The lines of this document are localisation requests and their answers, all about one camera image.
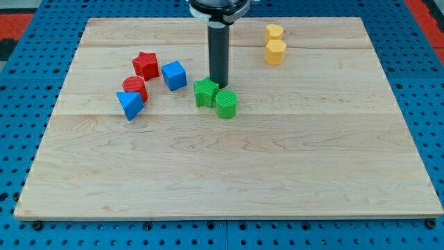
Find blue triangle block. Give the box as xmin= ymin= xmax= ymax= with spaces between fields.
xmin=116 ymin=92 xmax=144 ymax=121

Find blue cube block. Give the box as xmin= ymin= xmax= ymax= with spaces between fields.
xmin=161 ymin=61 xmax=187 ymax=91

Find robot arm flange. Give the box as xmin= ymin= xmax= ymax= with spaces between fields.
xmin=189 ymin=0 xmax=250 ymax=28

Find red star block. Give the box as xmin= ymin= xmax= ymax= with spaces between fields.
xmin=132 ymin=51 xmax=160 ymax=81

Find yellow heart block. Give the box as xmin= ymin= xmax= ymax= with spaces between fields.
xmin=265 ymin=24 xmax=284 ymax=43

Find yellow hexagon block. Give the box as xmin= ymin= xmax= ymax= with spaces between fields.
xmin=264 ymin=40 xmax=287 ymax=65

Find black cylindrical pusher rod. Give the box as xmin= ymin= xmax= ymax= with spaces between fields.
xmin=207 ymin=26 xmax=230 ymax=89

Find green cylinder block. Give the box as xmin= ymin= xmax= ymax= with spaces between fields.
xmin=215 ymin=90 xmax=238 ymax=119

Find red cylinder block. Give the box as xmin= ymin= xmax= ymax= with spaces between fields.
xmin=122 ymin=76 xmax=149 ymax=103

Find wooden board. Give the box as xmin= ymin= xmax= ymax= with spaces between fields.
xmin=15 ymin=17 xmax=443 ymax=221

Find green star block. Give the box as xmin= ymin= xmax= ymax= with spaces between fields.
xmin=194 ymin=77 xmax=219 ymax=108

